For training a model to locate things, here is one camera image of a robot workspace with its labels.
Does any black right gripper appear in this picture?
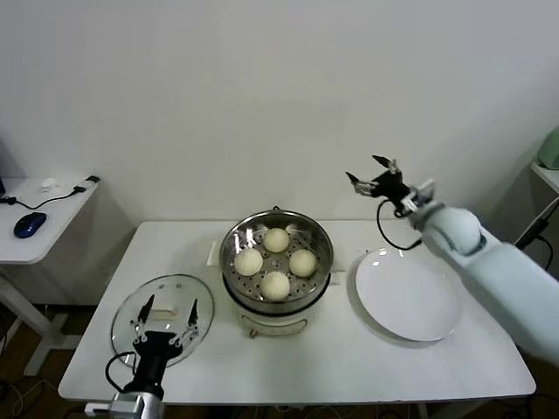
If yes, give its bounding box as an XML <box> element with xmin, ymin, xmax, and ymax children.
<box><xmin>347</xmin><ymin>155</ymin><xmax>414</xmax><ymax>207</ymax></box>

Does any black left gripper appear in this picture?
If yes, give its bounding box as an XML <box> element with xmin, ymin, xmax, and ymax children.
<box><xmin>123</xmin><ymin>294</ymin><xmax>200</xmax><ymax>396</ymax></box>

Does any round glass pot lid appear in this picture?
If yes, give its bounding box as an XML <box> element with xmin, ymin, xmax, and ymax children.
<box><xmin>110</xmin><ymin>273</ymin><xmax>216</xmax><ymax>370</ymax></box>

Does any white steamed baozi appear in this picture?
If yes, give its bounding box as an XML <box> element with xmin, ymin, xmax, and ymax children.
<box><xmin>288</xmin><ymin>249</ymin><xmax>318</xmax><ymax>278</ymax></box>
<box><xmin>263</xmin><ymin>227</ymin><xmax>291</xmax><ymax>254</ymax></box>
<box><xmin>259</xmin><ymin>270</ymin><xmax>292</xmax><ymax>302</ymax></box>
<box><xmin>233</xmin><ymin>249</ymin><xmax>265</xmax><ymax>277</ymax></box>

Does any perforated steel steamer basket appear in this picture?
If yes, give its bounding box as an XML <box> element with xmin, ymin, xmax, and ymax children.
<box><xmin>204</xmin><ymin>210</ymin><xmax>349</xmax><ymax>316</ymax></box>

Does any white electric cooker pot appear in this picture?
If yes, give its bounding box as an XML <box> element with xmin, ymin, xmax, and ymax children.
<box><xmin>222</xmin><ymin>272</ymin><xmax>333</xmax><ymax>340</ymax></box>

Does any round white plate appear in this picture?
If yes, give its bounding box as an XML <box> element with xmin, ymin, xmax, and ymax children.
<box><xmin>354</xmin><ymin>247</ymin><xmax>463</xmax><ymax>342</ymax></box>

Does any white side desk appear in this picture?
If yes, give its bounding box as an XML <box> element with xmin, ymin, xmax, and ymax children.
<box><xmin>0</xmin><ymin>176</ymin><xmax>101</xmax><ymax>377</ymax></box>

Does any white strip with black adapter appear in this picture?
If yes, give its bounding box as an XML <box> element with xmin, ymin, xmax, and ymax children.
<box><xmin>513</xmin><ymin>203</ymin><xmax>559</xmax><ymax>251</ymax></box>

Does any blue computer mouse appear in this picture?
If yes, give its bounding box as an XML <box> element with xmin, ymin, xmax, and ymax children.
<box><xmin>12</xmin><ymin>211</ymin><xmax>48</xmax><ymax>239</ymax></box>

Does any white side table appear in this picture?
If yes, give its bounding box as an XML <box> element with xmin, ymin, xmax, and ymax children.
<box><xmin>529</xmin><ymin>161</ymin><xmax>559</xmax><ymax>196</ymax></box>

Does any pale green appliance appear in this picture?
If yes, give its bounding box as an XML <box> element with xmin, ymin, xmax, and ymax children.
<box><xmin>535</xmin><ymin>126</ymin><xmax>559</xmax><ymax>171</ymax></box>

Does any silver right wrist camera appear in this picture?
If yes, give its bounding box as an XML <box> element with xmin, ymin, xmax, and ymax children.
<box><xmin>408</xmin><ymin>179</ymin><xmax>438</xmax><ymax>213</ymax></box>

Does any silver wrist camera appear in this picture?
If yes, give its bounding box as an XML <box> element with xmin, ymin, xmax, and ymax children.
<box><xmin>85</xmin><ymin>392</ymin><xmax>146</xmax><ymax>419</ymax></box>
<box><xmin>408</xmin><ymin>179</ymin><xmax>438</xmax><ymax>213</ymax></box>

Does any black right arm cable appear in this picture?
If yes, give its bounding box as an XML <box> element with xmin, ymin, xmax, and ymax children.
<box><xmin>376</xmin><ymin>196</ymin><xmax>424</xmax><ymax>252</ymax></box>

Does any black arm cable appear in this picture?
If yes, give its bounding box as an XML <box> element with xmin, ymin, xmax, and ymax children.
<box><xmin>376</xmin><ymin>196</ymin><xmax>424</xmax><ymax>252</ymax></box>
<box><xmin>104</xmin><ymin>352</ymin><xmax>141</xmax><ymax>394</ymax></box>

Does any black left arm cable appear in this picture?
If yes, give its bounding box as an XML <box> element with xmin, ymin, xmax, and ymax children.
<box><xmin>104</xmin><ymin>352</ymin><xmax>141</xmax><ymax>394</ymax></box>

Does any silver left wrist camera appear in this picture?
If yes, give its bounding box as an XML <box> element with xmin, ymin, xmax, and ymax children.
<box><xmin>85</xmin><ymin>392</ymin><xmax>146</xmax><ymax>419</ymax></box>

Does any black cable with adapter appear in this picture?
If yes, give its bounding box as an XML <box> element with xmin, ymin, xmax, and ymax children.
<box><xmin>0</xmin><ymin>175</ymin><xmax>100</xmax><ymax>211</ymax></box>

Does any black hanging cable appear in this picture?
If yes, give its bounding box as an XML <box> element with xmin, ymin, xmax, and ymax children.
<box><xmin>539</xmin><ymin>235</ymin><xmax>555</xmax><ymax>278</ymax></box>

